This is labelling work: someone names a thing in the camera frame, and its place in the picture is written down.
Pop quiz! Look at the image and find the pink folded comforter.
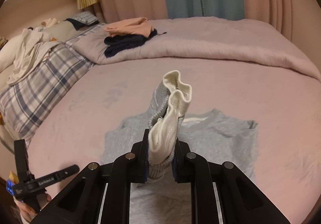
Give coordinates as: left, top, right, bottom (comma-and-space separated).
67, 17, 320, 80

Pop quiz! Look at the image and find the striped blue pillow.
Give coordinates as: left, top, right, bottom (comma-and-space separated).
65, 11, 99, 30

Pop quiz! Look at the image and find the person's left hand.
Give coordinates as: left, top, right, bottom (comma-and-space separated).
14, 193, 52, 223

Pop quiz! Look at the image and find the grey sweatshirt with white lining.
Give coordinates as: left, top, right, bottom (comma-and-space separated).
100, 69, 260, 224

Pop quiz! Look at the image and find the folded peach garment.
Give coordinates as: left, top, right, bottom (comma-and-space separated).
104, 17, 154, 37

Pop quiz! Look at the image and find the pink bed sheet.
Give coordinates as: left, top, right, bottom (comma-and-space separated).
28, 58, 320, 223

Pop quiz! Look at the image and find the plaid blue white quilt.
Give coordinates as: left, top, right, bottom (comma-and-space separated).
1, 23, 103, 143

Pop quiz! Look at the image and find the white crumpled cloth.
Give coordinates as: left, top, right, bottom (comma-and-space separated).
7, 29, 60, 86

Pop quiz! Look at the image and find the beige body pillow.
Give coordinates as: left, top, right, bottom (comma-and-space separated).
0, 21, 80, 72

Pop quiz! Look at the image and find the folded dark navy garment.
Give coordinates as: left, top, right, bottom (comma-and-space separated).
104, 29, 158, 58

